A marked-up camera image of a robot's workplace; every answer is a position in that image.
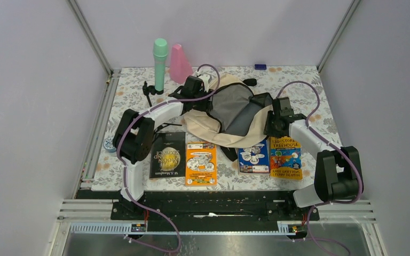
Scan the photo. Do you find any beige canvas backpack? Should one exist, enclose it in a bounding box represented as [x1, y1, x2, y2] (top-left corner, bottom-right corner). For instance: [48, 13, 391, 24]
[183, 74, 273, 162]

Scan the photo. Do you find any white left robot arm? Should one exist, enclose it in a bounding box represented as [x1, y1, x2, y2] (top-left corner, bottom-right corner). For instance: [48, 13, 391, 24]
[113, 75, 210, 219]

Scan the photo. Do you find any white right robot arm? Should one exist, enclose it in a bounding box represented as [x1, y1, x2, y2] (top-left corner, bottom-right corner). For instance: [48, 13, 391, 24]
[264, 97, 364, 220]

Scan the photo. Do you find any pink plastic cone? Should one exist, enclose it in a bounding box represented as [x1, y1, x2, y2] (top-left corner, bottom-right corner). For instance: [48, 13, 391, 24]
[170, 44, 193, 84]

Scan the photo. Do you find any yellow treehouse paperback book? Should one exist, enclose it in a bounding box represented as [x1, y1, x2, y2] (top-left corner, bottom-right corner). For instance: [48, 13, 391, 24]
[269, 137, 303, 180]

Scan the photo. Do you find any black mini tripod stand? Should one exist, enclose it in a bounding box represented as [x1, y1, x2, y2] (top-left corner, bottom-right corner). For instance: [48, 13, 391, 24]
[142, 81, 184, 135]

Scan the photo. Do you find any blue comic paperback book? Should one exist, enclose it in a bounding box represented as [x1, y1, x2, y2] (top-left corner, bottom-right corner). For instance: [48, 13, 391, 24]
[237, 139, 270, 174]

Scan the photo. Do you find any mint green microphone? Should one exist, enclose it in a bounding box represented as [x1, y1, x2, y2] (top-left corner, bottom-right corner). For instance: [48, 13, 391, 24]
[153, 38, 169, 94]

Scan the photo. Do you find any small blue block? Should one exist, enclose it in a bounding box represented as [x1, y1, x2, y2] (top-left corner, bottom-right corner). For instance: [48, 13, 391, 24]
[254, 64, 267, 70]

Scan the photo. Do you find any black moon paperback book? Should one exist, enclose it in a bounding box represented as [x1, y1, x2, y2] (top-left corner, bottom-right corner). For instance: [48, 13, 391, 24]
[149, 132, 186, 179]

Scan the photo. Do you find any orange comic paperback book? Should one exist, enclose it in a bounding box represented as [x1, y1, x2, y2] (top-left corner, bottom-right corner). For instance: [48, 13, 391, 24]
[185, 142, 217, 187]

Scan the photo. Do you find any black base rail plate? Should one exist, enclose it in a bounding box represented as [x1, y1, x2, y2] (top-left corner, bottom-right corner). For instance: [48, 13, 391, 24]
[77, 190, 358, 234]

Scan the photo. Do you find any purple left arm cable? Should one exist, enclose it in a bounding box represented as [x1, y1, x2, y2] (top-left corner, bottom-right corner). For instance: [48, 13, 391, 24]
[115, 63, 221, 254]

